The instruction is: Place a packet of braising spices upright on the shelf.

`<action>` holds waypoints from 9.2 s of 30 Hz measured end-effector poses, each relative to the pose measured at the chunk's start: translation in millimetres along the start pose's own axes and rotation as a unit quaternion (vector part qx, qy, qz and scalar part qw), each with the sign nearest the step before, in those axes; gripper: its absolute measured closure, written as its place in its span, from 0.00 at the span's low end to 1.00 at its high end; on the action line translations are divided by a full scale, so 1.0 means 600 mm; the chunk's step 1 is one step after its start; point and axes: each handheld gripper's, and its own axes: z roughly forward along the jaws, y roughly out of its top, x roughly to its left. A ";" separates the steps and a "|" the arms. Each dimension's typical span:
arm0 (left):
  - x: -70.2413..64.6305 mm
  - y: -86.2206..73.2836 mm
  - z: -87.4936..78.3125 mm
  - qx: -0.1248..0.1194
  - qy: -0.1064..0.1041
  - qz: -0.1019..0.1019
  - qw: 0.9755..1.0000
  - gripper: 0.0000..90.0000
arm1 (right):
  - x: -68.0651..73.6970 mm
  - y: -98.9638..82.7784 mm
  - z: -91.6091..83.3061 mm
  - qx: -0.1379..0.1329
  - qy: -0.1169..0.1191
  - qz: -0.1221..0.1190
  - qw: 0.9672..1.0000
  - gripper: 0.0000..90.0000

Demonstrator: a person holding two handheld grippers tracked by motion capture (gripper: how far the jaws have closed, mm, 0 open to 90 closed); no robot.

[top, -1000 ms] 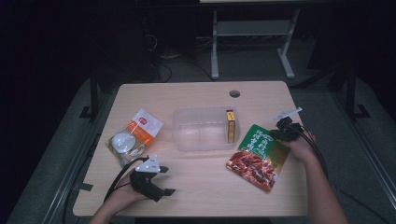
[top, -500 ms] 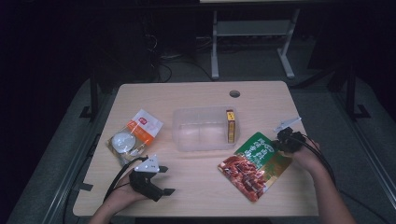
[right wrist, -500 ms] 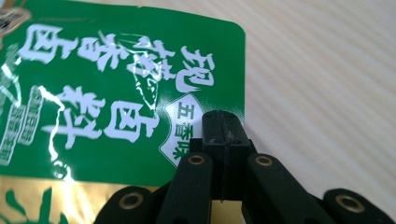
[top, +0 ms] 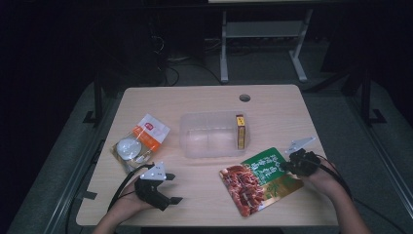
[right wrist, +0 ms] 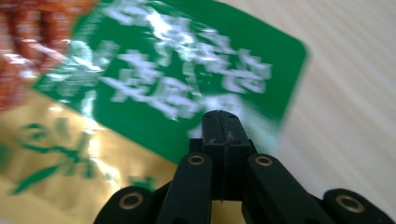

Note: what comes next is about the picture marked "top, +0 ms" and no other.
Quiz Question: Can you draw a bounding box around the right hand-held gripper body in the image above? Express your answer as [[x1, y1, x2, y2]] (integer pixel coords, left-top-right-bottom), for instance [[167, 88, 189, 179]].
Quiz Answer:
[[282, 136, 321, 178]]

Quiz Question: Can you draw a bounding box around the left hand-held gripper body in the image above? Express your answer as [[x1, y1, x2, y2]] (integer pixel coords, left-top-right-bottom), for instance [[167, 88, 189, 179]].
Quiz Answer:
[[134, 161, 171, 213]]

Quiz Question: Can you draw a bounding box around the green and red snack packet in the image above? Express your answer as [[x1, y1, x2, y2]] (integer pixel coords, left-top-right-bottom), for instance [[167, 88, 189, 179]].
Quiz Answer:
[[218, 146, 305, 218]]

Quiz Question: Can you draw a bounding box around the clear plastic container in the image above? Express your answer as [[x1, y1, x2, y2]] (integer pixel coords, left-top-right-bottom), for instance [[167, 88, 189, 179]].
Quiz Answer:
[[179, 110, 251, 160]]

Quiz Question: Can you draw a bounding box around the yellow and red box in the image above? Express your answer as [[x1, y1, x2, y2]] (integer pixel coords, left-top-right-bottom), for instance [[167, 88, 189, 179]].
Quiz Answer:
[[235, 113, 247, 151]]

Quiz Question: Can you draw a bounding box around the person's left hand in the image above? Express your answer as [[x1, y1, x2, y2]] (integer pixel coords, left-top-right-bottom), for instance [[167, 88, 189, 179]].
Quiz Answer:
[[110, 186, 154, 226]]

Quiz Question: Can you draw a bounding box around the person's right hand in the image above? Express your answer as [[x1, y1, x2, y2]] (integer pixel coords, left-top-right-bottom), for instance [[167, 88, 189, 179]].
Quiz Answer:
[[300, 161, 346, 200]]

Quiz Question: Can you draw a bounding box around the orange white clear packet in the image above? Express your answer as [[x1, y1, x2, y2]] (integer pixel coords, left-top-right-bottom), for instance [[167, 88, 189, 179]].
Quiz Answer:
[[111, 113, 171, 174]]

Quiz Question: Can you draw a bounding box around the white metal stand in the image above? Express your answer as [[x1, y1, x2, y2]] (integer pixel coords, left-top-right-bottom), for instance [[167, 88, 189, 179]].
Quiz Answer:
[[219, 8, 315, 84]]

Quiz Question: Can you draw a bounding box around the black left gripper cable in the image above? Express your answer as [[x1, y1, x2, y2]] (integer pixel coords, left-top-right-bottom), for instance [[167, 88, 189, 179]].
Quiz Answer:
[[107, 164, 156, 213]]

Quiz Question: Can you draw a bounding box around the black metal frame leg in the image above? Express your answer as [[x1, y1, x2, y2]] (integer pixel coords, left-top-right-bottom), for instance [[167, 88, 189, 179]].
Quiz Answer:
[[359, 66, 388, 127], [82, 69, 105, 125]]

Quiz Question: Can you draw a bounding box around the black floor cable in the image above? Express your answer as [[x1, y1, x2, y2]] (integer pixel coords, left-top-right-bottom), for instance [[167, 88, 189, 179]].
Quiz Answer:
[[164, 57, 225, 86]]

